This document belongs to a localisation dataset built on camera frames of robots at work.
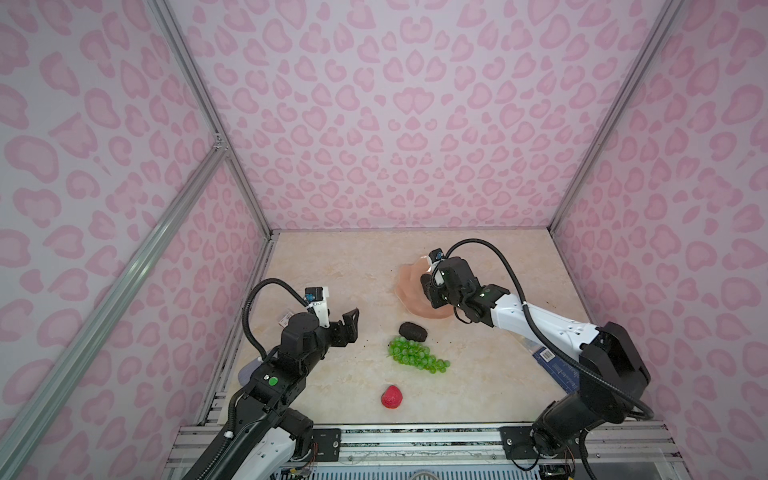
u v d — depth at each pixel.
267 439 0.60
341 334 0.65
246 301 0.50
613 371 0.43
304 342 0.53
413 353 0.84
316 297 0.63
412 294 1.00
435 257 0.75
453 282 0.66
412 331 0.90
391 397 0.76
